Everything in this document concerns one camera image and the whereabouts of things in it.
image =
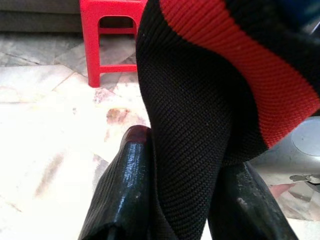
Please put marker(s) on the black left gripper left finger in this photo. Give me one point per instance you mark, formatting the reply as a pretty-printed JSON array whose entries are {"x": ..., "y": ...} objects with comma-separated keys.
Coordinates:
[{"x": 125, "y": 187}]

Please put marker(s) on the dark grey fabric sofa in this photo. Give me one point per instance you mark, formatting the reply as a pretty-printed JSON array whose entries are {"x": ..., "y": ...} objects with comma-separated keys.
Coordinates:
[{"x": 37, "y": 15}]

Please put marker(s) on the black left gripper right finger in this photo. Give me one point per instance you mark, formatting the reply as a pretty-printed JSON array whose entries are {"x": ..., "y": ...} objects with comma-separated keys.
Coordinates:
[{"x": 250, "y": 207}]

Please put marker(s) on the red plastic stool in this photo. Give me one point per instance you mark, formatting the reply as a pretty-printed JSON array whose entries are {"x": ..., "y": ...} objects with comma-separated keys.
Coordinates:
[{"x": 92, "y": 37}]

